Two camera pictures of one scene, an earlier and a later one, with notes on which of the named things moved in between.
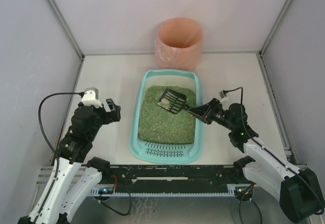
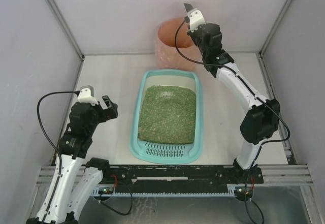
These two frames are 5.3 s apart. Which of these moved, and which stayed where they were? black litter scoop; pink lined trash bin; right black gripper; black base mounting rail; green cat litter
Moved: right black gripper; black litter scoop
Stayed: black base mounting rail; green cat litter; pink lined trash bin
